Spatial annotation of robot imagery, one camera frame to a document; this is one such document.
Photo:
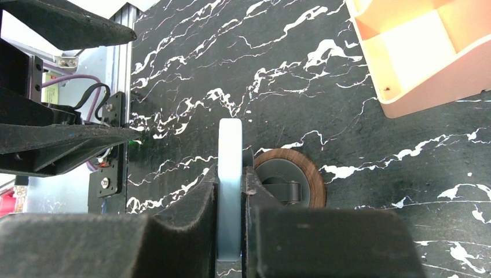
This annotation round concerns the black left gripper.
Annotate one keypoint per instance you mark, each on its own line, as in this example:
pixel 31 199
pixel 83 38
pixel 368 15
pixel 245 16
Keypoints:
pixel 45 151

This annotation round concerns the phone with blue case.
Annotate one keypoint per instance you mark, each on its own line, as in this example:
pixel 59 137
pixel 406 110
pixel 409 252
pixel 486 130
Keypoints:
pixel 230 171

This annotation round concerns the aluminium frame rail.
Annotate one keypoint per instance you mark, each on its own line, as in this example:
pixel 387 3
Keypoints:
pixel 109 65

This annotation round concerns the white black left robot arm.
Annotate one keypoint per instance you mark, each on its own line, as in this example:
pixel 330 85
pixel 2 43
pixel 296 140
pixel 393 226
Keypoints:
pixel 108 167

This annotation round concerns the black folding phone stand left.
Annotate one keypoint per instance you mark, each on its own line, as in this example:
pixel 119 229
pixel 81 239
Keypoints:
pixel 291 177

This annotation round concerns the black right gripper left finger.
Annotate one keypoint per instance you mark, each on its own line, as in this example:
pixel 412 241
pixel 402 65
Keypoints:
pixel 180 241

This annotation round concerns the orange plastic file organizer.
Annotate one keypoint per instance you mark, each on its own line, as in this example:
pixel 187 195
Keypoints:
pixel 421 54

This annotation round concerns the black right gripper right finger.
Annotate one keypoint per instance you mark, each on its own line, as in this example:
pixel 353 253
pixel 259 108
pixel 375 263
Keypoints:
pixel 295 241

